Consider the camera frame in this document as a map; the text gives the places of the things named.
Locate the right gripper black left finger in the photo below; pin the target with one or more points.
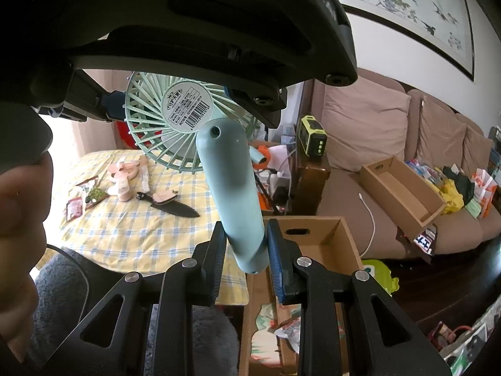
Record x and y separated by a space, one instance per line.
212 265

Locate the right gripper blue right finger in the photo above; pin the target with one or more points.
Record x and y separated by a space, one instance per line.
283 254

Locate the silver snack packet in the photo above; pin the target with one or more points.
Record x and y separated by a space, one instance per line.
291 331

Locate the painted paper hand fan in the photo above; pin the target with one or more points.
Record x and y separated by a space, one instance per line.
268 349

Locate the mint green handheld fan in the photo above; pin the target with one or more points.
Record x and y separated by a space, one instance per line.
190 126

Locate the person's left hand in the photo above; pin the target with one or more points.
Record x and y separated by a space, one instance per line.
26 193

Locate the large cardboard box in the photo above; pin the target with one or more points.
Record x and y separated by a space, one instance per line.
311 263

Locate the wooden foot-shaped tag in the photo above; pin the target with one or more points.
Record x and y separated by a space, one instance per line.
164 196

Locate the yellow plaid tablecloth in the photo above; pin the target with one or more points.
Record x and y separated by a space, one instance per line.
129 236

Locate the green cartoon lunchbox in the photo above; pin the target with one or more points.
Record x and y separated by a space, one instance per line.
382 274

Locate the patterned folding fan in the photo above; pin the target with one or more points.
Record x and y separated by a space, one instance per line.
144 173

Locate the green portable radio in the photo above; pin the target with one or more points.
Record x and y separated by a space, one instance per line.
312 137

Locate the pink handheld fan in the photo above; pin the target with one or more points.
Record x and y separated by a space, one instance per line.
121 174

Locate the cardboard tray on sofa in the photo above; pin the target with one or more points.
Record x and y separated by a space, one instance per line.
410 202

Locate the green pea snack packet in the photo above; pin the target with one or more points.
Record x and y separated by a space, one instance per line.
91 193

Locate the beige sofa pillow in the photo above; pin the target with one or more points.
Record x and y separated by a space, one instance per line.
365 122
441 136

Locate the red snack packet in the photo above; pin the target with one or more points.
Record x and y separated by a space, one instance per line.
73 209

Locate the brown sofa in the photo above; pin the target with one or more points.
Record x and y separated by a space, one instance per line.
374 233

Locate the framed ink painting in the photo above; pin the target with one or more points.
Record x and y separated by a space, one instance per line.
442 25

